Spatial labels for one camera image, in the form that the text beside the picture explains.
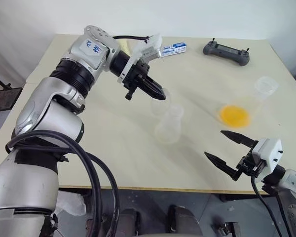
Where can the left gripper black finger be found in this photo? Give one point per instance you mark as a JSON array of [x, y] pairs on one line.
[[151, 92], [155, 86]]

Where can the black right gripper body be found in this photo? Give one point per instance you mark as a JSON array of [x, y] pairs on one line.
[[249, 165]]

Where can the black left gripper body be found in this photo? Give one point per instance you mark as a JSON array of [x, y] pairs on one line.
[[136, 74]]

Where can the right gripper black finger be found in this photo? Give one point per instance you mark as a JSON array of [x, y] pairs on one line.
[[240, 138], [222, 163]]

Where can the clear small beaker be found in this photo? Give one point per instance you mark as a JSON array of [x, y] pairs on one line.
[[162, 106]]

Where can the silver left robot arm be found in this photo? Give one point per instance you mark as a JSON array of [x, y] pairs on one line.
[[47, 108]]

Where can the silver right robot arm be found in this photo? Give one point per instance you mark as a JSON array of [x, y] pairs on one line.
[[292, 197]]

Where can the empty clear conical flask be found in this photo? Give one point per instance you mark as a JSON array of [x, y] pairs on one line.
[[169, 127]]

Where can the blue and white small box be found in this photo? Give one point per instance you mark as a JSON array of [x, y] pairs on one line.
[[174, 49]]

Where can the grey handheld remote controller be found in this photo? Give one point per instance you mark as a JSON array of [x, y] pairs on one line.
[[225, 52]]

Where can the black metal stand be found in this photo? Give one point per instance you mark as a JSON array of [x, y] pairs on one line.
[[3, 98]]

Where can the white crumpled plastic bag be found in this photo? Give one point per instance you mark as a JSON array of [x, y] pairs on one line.
[[71, 202]]

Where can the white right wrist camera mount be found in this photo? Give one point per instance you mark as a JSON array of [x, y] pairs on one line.
[[267, 151]]

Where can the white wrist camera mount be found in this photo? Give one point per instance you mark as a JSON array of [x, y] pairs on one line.
[[143, 52], [267, 151]]

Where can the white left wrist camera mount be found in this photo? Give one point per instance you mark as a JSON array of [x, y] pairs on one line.
[[143, 52]]

